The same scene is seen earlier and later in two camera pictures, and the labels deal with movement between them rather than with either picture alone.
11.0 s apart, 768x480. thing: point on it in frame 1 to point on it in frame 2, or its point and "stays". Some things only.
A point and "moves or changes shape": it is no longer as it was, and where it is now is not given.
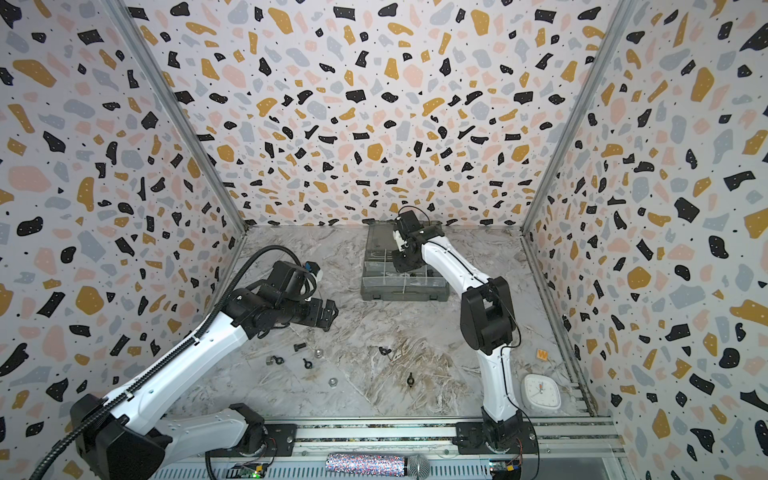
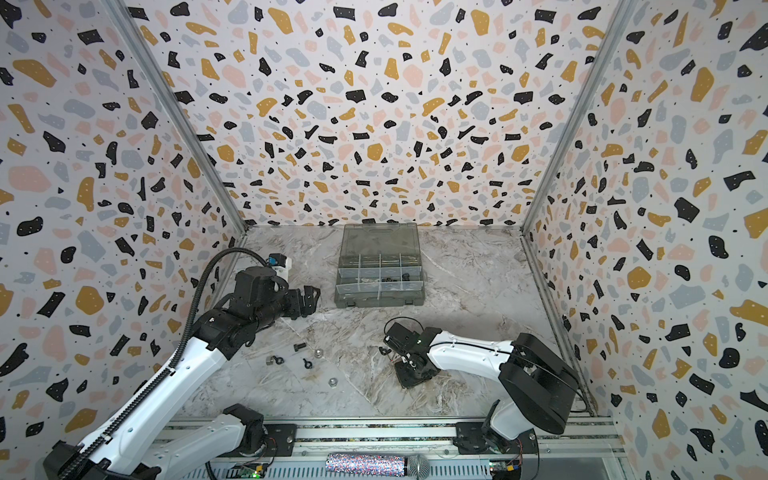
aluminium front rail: (582, 451) stays
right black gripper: (402, 258) to (410, 365)
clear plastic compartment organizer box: (380, 278) moves or changes shape
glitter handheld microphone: (411, 466) stays
